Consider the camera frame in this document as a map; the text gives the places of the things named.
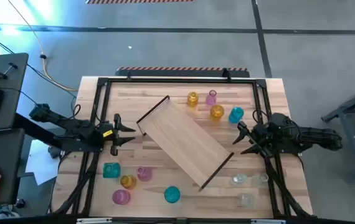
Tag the yellow ribbed glass vase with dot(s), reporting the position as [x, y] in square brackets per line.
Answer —
[192, 99]

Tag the blue diamond-pattern glass vase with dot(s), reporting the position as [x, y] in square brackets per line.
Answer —
[236, 115]

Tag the silver metal bracket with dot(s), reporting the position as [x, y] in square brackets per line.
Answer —
[93, 221]
[267, 221]

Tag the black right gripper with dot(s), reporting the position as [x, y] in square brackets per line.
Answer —
[260, 135]

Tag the yellow squat glass vase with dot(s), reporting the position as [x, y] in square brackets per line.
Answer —
[128, 181]

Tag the teal embossed round vase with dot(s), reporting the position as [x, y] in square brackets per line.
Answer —
[172, 194]

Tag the pink slender glass vase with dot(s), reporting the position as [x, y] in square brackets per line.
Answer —
[210, 99]

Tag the black table clamp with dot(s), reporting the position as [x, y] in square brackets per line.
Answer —
[129, 75]
[226, 74]

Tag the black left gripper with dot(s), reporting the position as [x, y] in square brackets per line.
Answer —
[116, 137]

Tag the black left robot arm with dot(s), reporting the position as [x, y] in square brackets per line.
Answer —
[71, 124]

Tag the yellow dimpled glass vase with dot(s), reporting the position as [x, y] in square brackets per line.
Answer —
[217, 111]

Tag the grey caster wheel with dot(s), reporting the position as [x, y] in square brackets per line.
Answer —
[54, 152]

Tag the black metal table stand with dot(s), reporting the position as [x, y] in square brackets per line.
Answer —
[348, 105]

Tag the black desk support beam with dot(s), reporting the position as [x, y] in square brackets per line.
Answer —
[34, 129]

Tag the clear round glass vase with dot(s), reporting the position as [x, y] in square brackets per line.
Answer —
[260, 180]
[239, 179]

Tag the pink squat glass vase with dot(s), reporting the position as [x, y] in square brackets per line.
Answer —
[121, 197]

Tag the teal square glass vase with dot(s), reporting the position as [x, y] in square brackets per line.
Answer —
[111, 170]

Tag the black metal table frame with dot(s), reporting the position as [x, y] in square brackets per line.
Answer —
[180, 81]

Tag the dark grey desk top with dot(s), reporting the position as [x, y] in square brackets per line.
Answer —
[9, 155]

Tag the wooden shelf with black legs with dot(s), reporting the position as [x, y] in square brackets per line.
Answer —
[183, 137]

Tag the black hazard-striped floor mat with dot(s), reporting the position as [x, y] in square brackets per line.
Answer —
[180, 73]

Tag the pink ribbed teardrop vase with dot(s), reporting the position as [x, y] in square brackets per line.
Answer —
[145, 175]

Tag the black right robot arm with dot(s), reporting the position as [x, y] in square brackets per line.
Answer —
[314, 137]

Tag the black caster wheel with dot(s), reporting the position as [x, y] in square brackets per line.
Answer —
[20, 203]

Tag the clear square glass vase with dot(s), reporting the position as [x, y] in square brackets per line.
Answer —
[246, 200]

